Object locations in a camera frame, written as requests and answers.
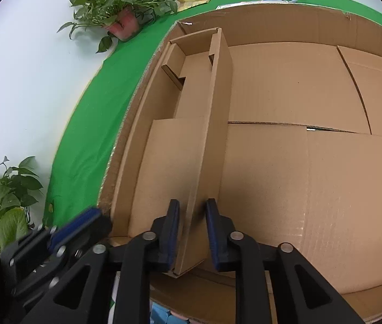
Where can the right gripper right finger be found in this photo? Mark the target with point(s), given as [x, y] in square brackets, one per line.
[273, 284]

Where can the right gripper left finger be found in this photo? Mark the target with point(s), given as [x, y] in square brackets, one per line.
[112, 283]

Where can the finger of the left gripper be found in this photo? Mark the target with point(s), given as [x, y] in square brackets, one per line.
[73, 226]

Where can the cardboard divider insert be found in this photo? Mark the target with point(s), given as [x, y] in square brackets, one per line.
[176, 144]

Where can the pastel rubik cube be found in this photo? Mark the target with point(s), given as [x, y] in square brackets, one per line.
[162, 315]

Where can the green table cloth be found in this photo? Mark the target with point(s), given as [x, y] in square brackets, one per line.
[85, 148]

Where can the leafy plant near edge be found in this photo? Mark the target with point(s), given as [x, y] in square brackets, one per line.
[20, 187]

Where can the large cardboard box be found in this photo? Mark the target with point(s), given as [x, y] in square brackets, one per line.
[303, 157]

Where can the potted plant red pot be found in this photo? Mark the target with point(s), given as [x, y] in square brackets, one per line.
[120, 19]

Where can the yellow cloth piece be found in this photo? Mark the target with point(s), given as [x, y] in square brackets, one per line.
[187, 4]

